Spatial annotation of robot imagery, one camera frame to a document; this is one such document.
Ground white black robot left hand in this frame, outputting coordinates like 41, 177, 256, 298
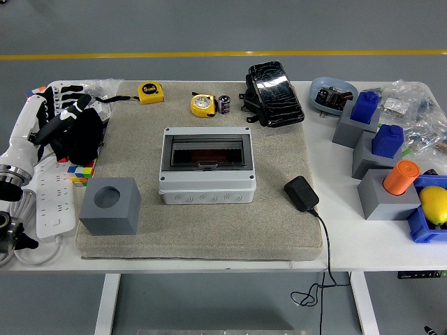
0, 83, 94, 175

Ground smoky transparent box lid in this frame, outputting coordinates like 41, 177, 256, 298
169, 135, 245, 172

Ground grey plastic junction box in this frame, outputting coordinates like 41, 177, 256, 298
158, 126, 257, 206

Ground black table control panel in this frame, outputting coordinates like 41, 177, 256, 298
397, 270, 447, 280

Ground black cloth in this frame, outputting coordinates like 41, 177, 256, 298
52, 107, 105, 165

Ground white table leg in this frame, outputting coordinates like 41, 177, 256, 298
94, 273, 122, 335
350, 271, 380, 335

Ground white power strip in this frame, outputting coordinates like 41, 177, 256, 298
36, 158, 77, 241

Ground small white breaker module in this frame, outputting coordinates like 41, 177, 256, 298
94, 101, 112, 121

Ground clear bag of screws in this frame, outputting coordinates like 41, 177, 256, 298
83, 78, 122, 104

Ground blue plastic bin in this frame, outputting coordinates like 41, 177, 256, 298
406, 174, 447, 244

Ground grey block with round hole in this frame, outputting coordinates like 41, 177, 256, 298
79, 177, 142, 236

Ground yellow lemon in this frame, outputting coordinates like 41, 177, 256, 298
418, 186, 447, 226

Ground grey holder block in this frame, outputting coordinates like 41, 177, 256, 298
351, 131, 406, 181
331, 100, 382, 150
356, 168, 422, 221

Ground yellow tape measure chrome face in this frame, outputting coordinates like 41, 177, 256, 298
190, 93, 219, 118

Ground black power adapter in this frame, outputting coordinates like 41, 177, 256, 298
283, 175, 321, 213

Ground blue block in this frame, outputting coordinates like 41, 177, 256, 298
350, 91, 381, 125
371, 124, 405, 160

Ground clear bags of small parts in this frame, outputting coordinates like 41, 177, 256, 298
365, 79, 447, 158

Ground grey-brown mat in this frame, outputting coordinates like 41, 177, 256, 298
75, 80, 324, 262

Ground clear bag of white parts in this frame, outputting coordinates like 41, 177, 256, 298
379, 96, 411, 118

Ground glossy black case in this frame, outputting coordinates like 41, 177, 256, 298
248, 61, 305, 128

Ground blue-grey bowl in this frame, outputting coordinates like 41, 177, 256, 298
309, 76, 360, 118

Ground white power strip cable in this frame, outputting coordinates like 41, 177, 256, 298
0, 186, 67, 266

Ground black adapter cord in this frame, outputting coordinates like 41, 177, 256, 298
291, 207, 352, 335

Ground yellow tape measure with strap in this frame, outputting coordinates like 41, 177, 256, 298
94, 82, 165, 105

